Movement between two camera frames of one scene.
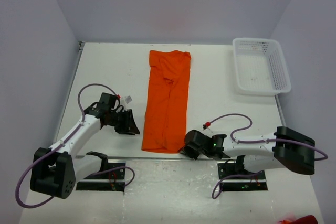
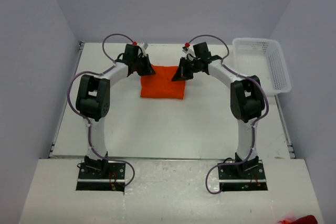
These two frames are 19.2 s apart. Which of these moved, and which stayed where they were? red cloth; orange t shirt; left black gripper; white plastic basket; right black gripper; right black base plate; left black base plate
Moved: left black gripper; right black gripper; orange t shirt
Stayed: white plastic basket; red cloth; left black base plate; right black base plate
